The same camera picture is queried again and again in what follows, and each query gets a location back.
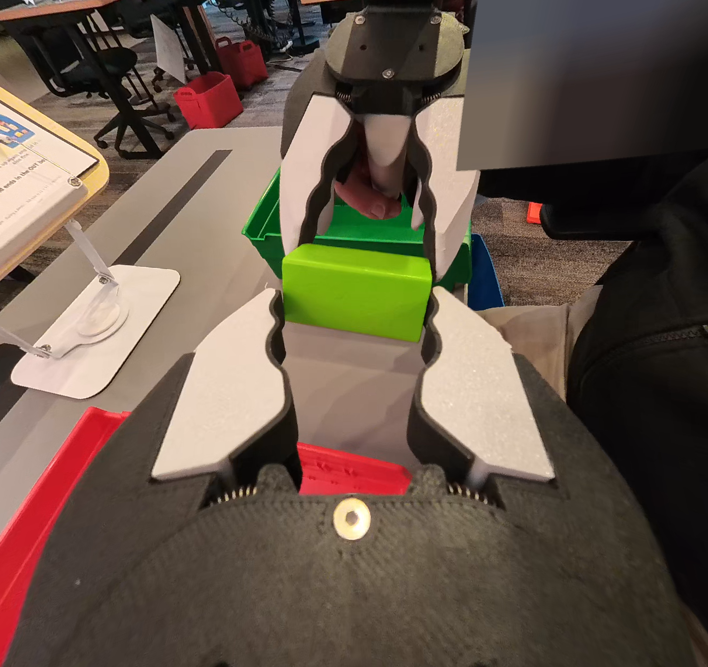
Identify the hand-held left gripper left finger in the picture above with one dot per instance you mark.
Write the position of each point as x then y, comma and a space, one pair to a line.
221, 396

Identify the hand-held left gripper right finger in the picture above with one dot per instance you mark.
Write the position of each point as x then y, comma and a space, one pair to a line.
478, 396

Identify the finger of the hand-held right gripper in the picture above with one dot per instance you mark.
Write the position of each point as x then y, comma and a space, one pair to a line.
445, 180
304, 169

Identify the green plastic bin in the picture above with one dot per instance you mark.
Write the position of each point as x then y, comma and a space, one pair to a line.
365, 232

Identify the lime green block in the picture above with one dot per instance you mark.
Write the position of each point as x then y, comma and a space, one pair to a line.
354, 290

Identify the person's right hand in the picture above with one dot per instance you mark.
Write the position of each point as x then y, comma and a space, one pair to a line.
365, 196

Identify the person's khaki trouser leg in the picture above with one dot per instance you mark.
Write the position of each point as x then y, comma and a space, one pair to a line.
542, 335

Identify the orange cone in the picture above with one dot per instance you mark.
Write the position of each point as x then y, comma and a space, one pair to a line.
535, 212

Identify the blue plastic box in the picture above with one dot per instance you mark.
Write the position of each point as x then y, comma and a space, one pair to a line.
484, 279

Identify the large red basket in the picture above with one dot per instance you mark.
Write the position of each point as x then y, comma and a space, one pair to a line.
213, 103

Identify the clear sign stand white base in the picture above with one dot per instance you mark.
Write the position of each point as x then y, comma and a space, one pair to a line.
127, 324

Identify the small red basket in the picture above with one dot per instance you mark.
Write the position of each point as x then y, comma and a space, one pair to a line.
243, 64

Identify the person's black jacket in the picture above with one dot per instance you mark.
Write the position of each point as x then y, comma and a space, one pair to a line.
647, 379

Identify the white paper sheet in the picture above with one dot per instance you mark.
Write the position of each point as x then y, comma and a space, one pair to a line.
168, 50

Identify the red plastic tray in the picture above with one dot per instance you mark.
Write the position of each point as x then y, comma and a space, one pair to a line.
38, 506

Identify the black office chair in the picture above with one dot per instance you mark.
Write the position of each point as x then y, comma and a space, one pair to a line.
110, 69

